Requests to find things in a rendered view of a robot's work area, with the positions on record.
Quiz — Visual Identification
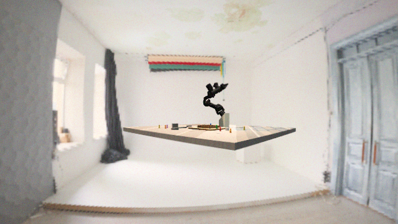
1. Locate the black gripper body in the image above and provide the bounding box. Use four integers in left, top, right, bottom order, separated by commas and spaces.
215, 83, 226, 93

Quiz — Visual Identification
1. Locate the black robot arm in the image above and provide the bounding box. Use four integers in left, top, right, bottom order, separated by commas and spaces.
203, 82, 225, 117

